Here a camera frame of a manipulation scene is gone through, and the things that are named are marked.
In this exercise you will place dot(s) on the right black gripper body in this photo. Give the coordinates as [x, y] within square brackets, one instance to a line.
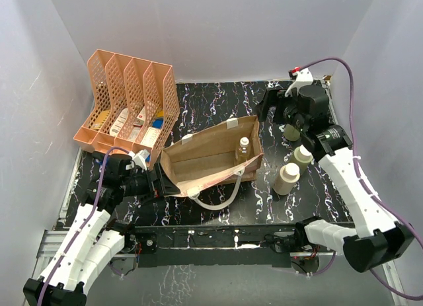
[291, 104]

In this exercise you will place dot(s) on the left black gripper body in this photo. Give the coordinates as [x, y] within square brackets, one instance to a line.
[138, 184]

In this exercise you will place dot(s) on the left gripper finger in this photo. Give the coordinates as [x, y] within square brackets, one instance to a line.
[162, 183]
[146, 199]

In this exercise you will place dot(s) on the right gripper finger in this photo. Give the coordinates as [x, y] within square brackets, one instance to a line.
[271, 99]
[279, 115]

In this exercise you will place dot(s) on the green bottle with beige cap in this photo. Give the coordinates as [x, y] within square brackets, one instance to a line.
[290, 133]

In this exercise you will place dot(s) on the brown canvas tote bag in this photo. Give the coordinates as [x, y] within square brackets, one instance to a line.
[207, 158]

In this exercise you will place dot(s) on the small clear bottle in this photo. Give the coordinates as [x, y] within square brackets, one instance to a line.
[242, 152]

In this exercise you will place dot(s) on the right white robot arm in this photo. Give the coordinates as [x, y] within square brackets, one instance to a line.
[377, 236]

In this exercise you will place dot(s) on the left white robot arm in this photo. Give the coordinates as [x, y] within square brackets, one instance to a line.
[94, 238]

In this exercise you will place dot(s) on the white red box in organizer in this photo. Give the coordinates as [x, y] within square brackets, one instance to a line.
[140, 118]

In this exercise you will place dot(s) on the blue yellow item in organizer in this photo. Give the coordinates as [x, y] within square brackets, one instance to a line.
[158, 120]

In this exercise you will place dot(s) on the yellow box in organizer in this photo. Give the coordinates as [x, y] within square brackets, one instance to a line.
[100, 120]

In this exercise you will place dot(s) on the pink plastic file organizer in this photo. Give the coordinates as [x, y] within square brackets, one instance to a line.
[119, 81]

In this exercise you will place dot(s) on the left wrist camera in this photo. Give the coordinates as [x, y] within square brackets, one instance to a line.
[140, 158]

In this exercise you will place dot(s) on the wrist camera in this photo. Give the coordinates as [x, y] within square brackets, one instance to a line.
[300, 77]
[140, 158]

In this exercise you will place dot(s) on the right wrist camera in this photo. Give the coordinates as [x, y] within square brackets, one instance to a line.
[300, 77]

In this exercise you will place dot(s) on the black front rail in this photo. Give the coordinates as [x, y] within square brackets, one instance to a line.
[222, 245]

